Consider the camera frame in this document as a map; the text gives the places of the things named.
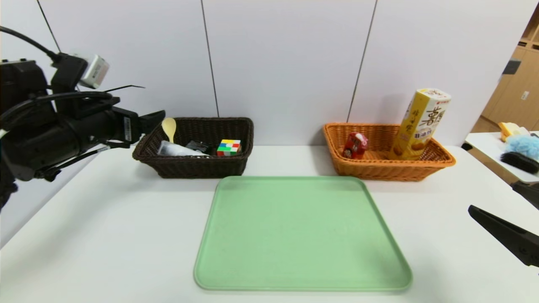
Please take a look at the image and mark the dark brown wicker basket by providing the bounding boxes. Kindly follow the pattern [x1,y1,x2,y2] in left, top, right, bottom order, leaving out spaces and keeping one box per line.
[132,117,254,179]

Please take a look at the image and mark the yellow spoon with blue handle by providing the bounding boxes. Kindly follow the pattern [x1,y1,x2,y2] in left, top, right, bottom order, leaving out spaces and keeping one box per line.
[162,117,177,144]

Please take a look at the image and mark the light green plastic tray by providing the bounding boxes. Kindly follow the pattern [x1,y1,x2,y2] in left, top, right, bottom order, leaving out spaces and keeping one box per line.
[193,175,413,292]

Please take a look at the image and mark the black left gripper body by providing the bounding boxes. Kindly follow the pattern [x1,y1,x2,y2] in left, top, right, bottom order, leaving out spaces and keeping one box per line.
[84,106,141,144]

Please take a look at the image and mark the wooden cabinet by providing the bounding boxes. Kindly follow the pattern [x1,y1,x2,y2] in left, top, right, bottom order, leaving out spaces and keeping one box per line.
[470,4,539,133]

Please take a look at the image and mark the colourful puzzle cube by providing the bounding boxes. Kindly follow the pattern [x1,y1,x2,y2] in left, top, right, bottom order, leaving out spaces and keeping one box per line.
[216,139,242,157]

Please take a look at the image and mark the black brush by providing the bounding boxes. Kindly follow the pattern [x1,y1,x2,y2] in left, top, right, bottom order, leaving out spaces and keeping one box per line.
[500,151,539,174]

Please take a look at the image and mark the orange wicker basket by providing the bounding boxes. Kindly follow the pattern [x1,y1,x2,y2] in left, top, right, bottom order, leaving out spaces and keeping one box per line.
[323,123,456,181]

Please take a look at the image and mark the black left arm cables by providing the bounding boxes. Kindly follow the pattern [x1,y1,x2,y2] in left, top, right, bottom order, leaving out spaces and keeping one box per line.
[0,26,146,127]

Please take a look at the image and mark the yellow hexagonal biscuit box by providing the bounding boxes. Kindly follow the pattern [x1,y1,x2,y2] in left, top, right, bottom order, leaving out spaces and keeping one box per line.
[388,88,452,160]

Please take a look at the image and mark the small red drink carton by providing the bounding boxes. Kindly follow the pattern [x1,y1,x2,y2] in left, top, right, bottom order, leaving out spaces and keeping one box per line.
[342,132,368,159]

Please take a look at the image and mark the white bottle with grey cap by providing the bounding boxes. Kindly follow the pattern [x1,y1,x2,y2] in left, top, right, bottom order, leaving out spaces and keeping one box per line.
[157,141,209,157]

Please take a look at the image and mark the blue fluffy duster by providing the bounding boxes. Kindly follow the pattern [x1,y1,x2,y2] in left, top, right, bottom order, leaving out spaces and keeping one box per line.
[505,135,539,160]

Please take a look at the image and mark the yellow sponge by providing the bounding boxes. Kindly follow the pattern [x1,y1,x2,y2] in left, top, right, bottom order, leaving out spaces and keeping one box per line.
[499,122,530,141]

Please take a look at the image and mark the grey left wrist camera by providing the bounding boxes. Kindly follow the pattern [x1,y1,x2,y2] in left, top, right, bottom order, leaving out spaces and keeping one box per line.
[78,54,110,89]

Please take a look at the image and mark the white side table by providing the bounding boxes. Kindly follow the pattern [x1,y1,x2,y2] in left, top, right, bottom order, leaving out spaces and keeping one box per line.
[464,132,539,186]

